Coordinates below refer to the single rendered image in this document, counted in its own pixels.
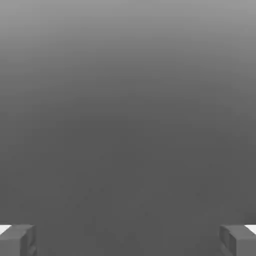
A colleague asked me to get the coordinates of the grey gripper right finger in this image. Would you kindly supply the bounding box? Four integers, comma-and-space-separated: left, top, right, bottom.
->
218, 224, 256, 256

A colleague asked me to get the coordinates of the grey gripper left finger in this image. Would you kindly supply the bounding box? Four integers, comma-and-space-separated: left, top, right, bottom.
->
0, 224, 38, 256

